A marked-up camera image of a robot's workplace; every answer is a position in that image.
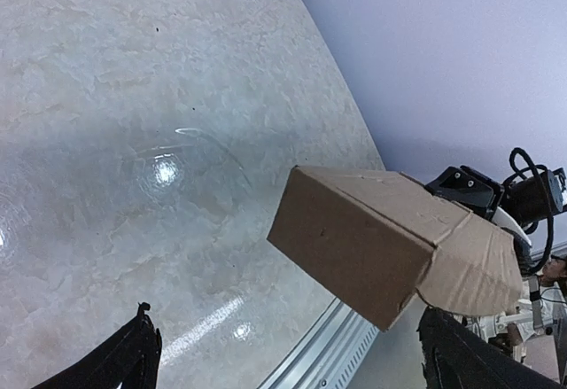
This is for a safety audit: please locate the brown cardboard box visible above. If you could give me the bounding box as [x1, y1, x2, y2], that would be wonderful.
[268, 166, 523, 331]

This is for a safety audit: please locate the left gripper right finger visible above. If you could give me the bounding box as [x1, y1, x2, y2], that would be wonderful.
[418, 307, 561, 389]

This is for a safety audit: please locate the front aluminium rail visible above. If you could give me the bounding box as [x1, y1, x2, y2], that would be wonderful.
[260, 299, 379, 389]

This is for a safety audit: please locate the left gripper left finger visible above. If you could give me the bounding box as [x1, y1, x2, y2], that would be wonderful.
[35, 302, 162, 389]

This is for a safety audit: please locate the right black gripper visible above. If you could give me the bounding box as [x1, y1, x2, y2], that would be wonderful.
[425, 165, 566, 225]

